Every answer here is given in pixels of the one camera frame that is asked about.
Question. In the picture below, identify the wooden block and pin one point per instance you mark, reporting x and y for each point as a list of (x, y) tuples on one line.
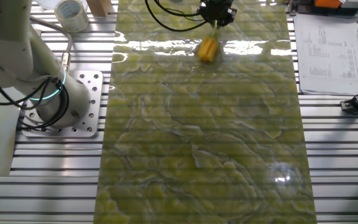
[(99, 7)]

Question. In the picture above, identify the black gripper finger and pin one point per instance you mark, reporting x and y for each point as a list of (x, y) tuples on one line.
[(225, 23), (209, 21)]

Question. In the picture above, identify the orange and black device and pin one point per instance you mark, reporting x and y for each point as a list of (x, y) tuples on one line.
[(326, 3)]

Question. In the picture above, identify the black camera clamp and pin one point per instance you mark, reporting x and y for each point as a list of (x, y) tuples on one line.
[(348, 106)]

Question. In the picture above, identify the green marble pattern mat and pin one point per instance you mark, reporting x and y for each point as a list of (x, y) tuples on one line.
[(197, 124)]

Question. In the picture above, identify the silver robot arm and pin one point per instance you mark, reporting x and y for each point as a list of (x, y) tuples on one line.
[(11, 46)]

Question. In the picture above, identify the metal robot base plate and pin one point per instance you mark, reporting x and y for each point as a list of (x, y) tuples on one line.
[(92, 109)]

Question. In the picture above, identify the beige tape roll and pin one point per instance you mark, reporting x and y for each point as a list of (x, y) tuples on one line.
[(81, 21)]

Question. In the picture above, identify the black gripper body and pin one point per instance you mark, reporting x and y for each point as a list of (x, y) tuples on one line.
[(216, 9)]

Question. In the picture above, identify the printed table paper sheet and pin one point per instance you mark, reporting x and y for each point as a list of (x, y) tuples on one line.
[(328, 56)]

